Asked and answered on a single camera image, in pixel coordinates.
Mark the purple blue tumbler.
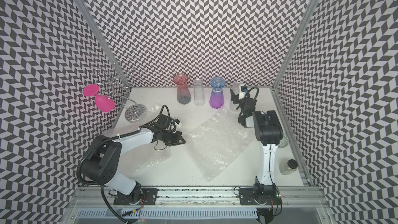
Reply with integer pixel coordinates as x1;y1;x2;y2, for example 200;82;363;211
209;77;227;109

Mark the clear ribbed glass vase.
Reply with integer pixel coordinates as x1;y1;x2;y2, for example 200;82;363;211
193;79;206;106

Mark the red black ribbed vase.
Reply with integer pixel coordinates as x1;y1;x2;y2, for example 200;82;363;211
173;74;191;105

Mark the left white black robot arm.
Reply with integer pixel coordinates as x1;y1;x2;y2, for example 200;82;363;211
77;114;186;205

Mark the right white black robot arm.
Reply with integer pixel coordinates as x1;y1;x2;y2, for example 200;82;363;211
230;84;284;205

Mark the green patterned round bowl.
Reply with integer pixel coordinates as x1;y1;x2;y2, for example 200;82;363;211
278;132;289;148

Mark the pink plastic wine glass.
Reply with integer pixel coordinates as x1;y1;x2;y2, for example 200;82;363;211
83;84;116;113

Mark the small black-lidded glass jar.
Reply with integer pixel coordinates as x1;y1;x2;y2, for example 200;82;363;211
279;159;299;175

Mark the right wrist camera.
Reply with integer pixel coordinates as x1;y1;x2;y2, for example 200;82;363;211
238;84;248;100

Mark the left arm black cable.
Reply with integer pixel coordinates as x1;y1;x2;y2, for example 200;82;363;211
76;104;172;224

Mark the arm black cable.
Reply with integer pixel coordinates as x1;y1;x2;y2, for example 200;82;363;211
76;104;172;224
245;86;284;224

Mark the chrome wire glass rack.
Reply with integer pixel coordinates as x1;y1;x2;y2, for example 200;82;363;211
93;68;147;123

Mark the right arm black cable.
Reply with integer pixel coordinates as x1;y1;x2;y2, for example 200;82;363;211
245;86;284;224

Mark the aluminium front rail frame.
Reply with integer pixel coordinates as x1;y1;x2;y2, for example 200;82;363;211
60;186;337;224

